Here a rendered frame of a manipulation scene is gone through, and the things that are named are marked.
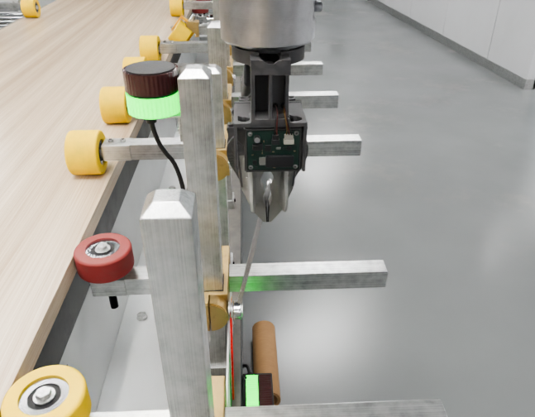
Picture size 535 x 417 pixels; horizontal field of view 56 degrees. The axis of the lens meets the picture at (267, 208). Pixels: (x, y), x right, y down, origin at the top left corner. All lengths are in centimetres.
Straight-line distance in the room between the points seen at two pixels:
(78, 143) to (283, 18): 55
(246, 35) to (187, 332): 26
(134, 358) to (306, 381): 86
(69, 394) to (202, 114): 32
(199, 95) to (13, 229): 41
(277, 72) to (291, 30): 4
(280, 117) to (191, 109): 12
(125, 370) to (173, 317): 58
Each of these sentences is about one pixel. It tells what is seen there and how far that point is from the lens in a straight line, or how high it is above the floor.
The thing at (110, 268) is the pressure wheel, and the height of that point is 90.
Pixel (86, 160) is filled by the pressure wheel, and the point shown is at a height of 94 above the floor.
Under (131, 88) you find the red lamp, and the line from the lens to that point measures 57.
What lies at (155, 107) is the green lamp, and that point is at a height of 114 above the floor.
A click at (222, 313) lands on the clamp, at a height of 85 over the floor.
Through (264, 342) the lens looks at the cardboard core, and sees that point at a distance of 172.
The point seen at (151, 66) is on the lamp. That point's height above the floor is 117.
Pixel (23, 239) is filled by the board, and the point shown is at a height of 90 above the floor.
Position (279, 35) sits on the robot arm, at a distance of 47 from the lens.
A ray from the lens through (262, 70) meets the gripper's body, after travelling 47.
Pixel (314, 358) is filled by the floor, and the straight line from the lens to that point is 179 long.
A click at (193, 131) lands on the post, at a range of 58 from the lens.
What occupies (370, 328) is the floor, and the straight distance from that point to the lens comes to 192.
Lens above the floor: 132
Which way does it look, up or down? 31 degrees down
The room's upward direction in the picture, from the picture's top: straight up
